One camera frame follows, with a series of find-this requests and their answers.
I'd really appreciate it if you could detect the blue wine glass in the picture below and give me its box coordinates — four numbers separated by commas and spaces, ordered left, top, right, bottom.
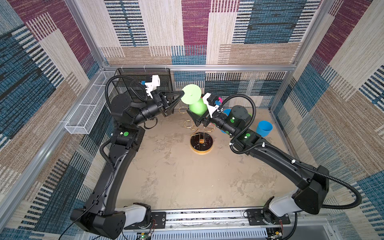
221, 109, 233, 135
256, 121, 273, 138

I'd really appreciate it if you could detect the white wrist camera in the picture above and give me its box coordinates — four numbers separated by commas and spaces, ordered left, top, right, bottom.
202, 93, 223, 117
142, 75, 161, 98

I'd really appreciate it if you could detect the black left corrugated cable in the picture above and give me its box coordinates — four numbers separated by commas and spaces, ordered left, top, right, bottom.
98, 74, 149, 173

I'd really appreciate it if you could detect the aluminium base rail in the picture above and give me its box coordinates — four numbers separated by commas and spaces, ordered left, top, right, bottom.
119, 206, 334, 240

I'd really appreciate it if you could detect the black mesh shelf rack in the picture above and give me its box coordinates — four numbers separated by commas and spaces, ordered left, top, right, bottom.
109, 68, 175, 102

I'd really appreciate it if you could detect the blue front wine glass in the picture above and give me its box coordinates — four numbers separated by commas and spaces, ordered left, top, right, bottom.
256, 121, 273, 138

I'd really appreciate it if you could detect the white wire basket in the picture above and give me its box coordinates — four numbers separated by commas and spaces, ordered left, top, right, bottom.
65, 71, 115, 135

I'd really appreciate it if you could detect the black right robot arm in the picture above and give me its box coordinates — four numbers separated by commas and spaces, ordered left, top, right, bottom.
187, 106, 329, 217

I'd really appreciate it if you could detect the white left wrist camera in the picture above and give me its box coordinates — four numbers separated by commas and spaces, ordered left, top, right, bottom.
142, 75, 161, 98

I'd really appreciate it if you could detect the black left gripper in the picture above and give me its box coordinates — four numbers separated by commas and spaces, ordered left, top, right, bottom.
131, 93, 183, 131

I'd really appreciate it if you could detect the black right corrugated cable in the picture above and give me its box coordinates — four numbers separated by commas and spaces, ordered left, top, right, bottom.
220, 94, 363, 240

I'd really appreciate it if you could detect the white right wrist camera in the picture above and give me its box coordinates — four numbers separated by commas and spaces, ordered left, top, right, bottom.
202, 93, 223, 117

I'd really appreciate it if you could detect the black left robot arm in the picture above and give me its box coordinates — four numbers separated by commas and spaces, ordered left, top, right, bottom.
70, 90, 185, 239

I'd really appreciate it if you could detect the black corrugated cable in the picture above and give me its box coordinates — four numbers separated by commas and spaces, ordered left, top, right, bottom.
98, 74, 149, 173
220, 94, 363, 240

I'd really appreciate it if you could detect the gold wine glass rack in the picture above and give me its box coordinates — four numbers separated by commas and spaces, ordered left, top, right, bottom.
183, 120, 216, 155

